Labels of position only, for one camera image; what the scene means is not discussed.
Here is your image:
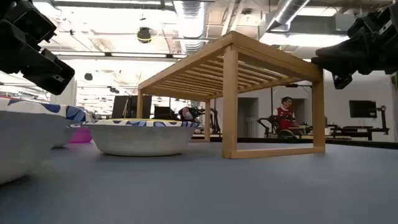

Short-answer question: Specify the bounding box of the background black workstation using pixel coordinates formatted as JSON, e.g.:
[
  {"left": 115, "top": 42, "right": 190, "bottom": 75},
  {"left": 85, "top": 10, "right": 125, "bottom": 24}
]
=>
[{"left": 329, "top": 105, "right": 390, "bottom": 141}]

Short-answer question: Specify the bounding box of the blue patterned paper bowl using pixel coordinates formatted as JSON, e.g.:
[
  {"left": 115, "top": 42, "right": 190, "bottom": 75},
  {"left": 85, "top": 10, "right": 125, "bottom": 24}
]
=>
[
  {"left": 0, "top": 95, "right": 91, "bottom": 185},
  {"left": 52, "top": 121, "right": 94, "bottom": 149},
  {"left": 81, "top": 118, "right": 203, "bottom": 157}
]

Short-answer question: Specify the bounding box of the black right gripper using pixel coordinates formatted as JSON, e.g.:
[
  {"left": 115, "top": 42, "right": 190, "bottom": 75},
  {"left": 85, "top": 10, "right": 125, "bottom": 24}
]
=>
[{"left": 310, "top": 30, "right": 398, "bottom": 90}]

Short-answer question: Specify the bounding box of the white column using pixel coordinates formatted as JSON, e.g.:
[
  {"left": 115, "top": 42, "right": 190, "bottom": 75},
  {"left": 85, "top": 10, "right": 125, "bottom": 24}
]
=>
[{"left": 49, "top": 76, "right": 78, "bottom": 106}]

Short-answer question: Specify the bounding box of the black yellow ceiling dome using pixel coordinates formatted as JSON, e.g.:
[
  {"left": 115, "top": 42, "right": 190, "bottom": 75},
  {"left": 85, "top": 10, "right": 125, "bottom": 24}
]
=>
[{"left": 136, "top": 27, "right": 153, "bottom": 44}]

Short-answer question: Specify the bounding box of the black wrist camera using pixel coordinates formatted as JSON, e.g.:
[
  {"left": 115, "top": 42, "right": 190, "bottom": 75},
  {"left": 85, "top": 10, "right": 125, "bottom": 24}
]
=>
[
  {"left": 11, "top": 5, "right": 58, "bottom": 44},
  {"left": 347, "top": 6, "right": 398, "bottom": 40}
]

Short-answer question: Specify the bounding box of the black wall monitor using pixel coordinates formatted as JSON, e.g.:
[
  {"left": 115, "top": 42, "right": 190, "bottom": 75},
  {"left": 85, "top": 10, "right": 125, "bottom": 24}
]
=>
[{"left": 348, "top": 100, "right": 378, "bottom": 119}]

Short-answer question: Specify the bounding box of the purple plastic bowl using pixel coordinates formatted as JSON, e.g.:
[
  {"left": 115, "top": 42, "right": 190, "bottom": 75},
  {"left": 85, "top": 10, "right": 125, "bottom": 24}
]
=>
[{"left": 68, "top": 126, "right": 93, "bottom": 144}]

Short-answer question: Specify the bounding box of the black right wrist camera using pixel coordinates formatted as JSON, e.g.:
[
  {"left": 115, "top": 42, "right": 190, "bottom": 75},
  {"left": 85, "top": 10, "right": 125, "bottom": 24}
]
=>
[{"left": 347, "top": 6, "right": 398, "bottom": 40}]

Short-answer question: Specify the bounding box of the silver ribbed ceiling duct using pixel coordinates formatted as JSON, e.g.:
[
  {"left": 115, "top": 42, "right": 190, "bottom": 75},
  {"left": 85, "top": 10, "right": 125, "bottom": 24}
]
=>
[
  {"left": 172, "top": 0, "right": 206, "bottom": 54},
  {"left": 266, "top": 0, "right": 312, "bottom": 32}
]

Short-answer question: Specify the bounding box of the ceiling light strip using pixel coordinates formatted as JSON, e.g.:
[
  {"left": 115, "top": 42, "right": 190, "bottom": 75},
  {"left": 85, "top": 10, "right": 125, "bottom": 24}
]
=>
[{"left": 51, "top": 51, "right": 187, "bottom": 59}]

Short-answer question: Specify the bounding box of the wooden slatted shelf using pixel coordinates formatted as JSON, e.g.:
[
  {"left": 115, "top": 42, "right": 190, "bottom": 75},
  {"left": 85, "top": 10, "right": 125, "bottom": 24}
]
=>
[{"left": 137, "top": 30, "right": 326, "bottom": 159}]

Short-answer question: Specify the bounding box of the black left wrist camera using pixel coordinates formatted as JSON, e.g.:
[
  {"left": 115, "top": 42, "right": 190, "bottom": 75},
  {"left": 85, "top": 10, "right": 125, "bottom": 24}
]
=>
[{"left": 11, "top": 5, "right": 58, "bottom": 44}]

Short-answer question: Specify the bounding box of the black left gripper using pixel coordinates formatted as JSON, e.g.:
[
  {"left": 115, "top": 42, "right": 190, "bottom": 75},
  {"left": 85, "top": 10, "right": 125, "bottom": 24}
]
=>
[{"left": 0, "top": 0, "right": 76, "bottom": 96}]

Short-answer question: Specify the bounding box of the person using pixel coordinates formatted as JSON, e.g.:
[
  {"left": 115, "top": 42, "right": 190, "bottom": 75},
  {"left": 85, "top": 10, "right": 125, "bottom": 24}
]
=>
[
  {"left": 273, "top": 96, "right": 301, "bottom": 131},
  {"left": 178, "top": 106, "right": 203, "bottom": 123}
]

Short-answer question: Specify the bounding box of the black light stand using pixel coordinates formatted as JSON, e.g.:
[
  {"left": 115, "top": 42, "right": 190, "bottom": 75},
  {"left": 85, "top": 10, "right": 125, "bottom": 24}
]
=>
[{"left": 270, "top": 83, "right": 313, "bottom": 138}]

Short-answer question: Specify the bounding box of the grey rectangular ceiling duct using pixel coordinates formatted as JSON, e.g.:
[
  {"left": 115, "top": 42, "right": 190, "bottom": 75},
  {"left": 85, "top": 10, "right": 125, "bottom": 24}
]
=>
[{"left": 290, "top": 12, "right": 357, "bottom": 34}]

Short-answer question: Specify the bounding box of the dark desk monitor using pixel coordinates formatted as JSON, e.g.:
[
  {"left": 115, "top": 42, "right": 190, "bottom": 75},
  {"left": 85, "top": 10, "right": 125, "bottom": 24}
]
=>
[{"left": 111, "top": 95, "right": 153, "bottom": 120}]

